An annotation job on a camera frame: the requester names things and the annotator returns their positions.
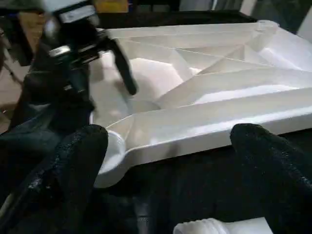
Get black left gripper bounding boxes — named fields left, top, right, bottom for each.
left=45, top=19, right=138, bottom=98

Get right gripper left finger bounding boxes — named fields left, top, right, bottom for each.
left=0, top=124, right=109, bottom=234

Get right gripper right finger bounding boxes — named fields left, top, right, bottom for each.
left=229, top=123, right=312, bottom=234

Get white plastic table leg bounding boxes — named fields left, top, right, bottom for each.
left=173, top=217, right=274, bottom=234

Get white plastic table top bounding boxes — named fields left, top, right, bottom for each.
left=90, top=20, right=312, bottom=190

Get black mat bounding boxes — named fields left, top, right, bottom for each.
left=0, top=10, right=312, bottom=234

